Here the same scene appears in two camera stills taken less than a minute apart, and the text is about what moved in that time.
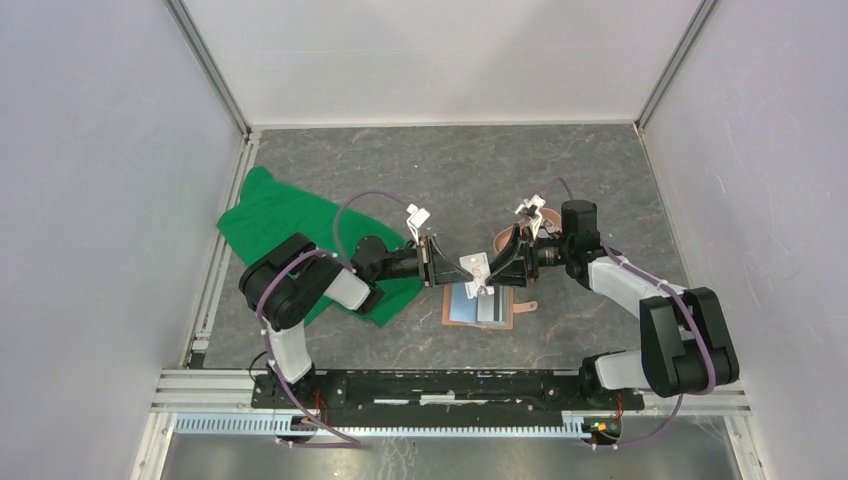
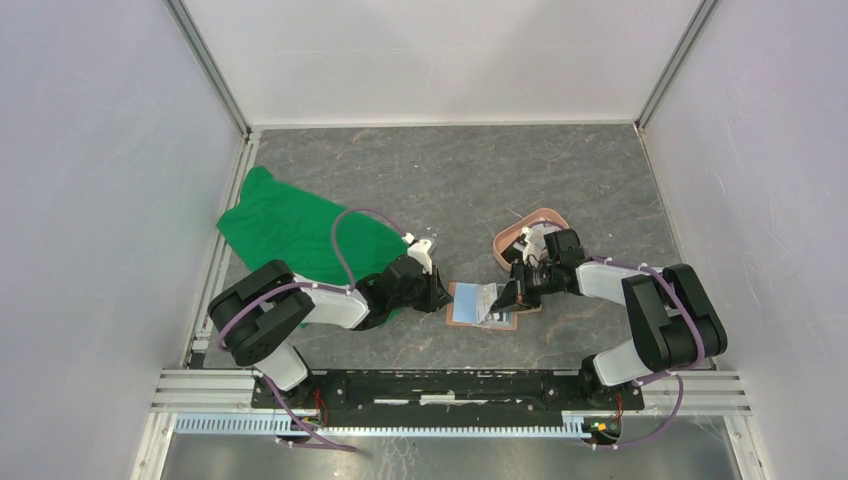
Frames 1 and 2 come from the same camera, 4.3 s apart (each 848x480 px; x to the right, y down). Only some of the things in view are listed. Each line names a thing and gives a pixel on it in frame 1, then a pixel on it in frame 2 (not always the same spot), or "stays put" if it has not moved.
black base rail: [436, 391] stays put
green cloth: [268, 210] stays put
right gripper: [511, 267] to [516, 296]
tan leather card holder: [491, 310] stays put
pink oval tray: [504, 236] stays put
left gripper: [435, 267] to [437, 297]
